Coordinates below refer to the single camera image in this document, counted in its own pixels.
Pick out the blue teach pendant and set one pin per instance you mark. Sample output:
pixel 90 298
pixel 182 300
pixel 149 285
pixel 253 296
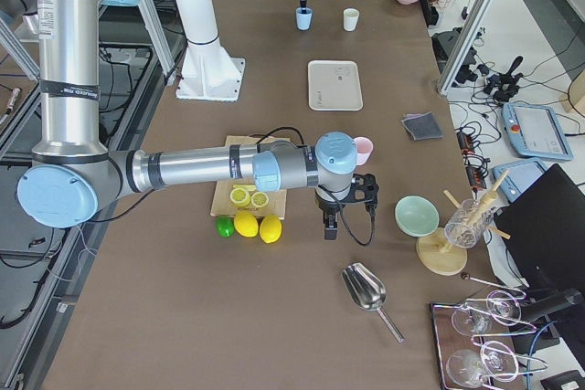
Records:
pixel 521 174
pixel 534 131

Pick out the cream rabbit tray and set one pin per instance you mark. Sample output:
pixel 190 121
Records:
pixel 334 85

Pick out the black laptop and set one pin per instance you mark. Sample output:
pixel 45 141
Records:
pixel 546 224

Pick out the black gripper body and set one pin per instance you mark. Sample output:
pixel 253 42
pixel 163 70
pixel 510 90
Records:
pixel 327 204

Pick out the pink cup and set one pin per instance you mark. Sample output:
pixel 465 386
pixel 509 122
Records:
pixel 364 148

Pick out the metal ice scoop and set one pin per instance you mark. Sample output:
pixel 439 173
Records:
pixel 369 293

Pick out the mirror glass tray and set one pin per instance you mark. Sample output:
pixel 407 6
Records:
pixel 448 341

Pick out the lemon slice near knife tip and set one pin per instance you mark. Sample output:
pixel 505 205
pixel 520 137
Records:
pixel 239 197

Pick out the wine glass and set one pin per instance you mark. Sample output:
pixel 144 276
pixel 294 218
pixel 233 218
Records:
pixel 493 364
pixel 477 316

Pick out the wine glass lower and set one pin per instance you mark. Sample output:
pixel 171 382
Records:
pixel 493 364

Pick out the wine glass upper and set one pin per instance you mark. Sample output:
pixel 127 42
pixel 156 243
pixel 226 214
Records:
pixel 477 316

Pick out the wooden cutting board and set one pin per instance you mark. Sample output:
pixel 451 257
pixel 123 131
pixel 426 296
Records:
pixel 221 205

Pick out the wooden cup stand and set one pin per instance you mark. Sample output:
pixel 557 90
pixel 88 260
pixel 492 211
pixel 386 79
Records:
pixel 441 257

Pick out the clear glass mug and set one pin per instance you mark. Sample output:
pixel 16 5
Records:
pixel 465 228

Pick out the whole lemon middle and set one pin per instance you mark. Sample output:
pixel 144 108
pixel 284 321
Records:
pixel 246 224

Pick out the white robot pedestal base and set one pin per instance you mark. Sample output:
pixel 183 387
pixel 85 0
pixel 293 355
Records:
pixel 208 71

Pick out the green bowl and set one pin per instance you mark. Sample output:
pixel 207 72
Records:
pixel 416 216

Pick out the lemon slice near handle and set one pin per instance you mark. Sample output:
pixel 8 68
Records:
pixel 259 199

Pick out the grey folded cloth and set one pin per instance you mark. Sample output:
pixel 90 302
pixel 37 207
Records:
pixel 423 128

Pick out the cream white cup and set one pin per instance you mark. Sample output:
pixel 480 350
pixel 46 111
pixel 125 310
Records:
pixel 350 19

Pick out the yellow plastic knife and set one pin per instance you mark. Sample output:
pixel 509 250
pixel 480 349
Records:
pixel 247 187

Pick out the whole lemon outer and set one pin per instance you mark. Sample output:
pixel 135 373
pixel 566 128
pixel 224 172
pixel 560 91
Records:
pixel 270 229

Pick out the whole lemon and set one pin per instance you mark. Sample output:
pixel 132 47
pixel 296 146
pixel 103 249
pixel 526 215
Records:
pixel 270 229
pixel 246 224

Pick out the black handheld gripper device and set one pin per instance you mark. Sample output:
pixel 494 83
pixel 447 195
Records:
pixel 504 86

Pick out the light blue cup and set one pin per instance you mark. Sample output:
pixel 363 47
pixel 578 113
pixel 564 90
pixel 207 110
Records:
pixel 303 18

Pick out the green lime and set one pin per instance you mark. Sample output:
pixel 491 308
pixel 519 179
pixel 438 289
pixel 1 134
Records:
pixel 225 226

